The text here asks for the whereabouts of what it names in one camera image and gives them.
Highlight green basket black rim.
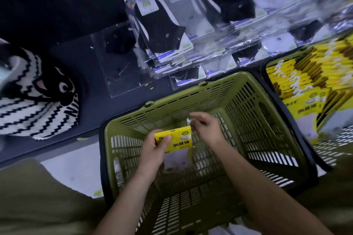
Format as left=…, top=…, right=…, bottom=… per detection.
left=260, top=32, right=353, bottom=173

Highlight black white zigzag tote bag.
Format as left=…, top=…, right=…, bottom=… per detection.
left=0, top=38, right=81, bottom=141

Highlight person's left forearm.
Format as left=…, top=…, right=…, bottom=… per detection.
left=92, top=171, right=158, bottom=235

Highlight stack of yellow packets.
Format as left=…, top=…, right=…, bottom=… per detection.
left=266, top=33, right=353, bottom=144

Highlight yellow packet lilac sock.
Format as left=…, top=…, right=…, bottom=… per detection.
left=154, top=117, right=193, bottom=173

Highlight olive trousers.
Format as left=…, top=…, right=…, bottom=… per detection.
left=0, top=144, right=353, bottom=235

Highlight green shopping basket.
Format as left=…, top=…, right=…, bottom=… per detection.
left=99, top=71, right=319, bottom=235

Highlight row of clear bagged socks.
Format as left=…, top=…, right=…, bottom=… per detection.
left=124, top=0, right=353, bottom=91

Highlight person's left hand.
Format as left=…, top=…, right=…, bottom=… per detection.
left=136, top=129, right=173, bottom=180

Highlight person's right forearm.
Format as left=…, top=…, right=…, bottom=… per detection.
left=212, top=138, right=334, bottom=235

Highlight person's right hand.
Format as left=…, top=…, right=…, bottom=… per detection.
left=189, top=112, right=227, bottom=147

